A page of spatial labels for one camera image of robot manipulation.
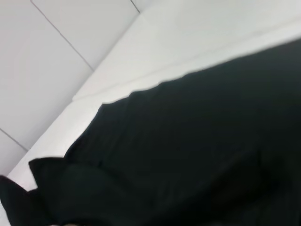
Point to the black t-shirt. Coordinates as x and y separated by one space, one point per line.
188 141

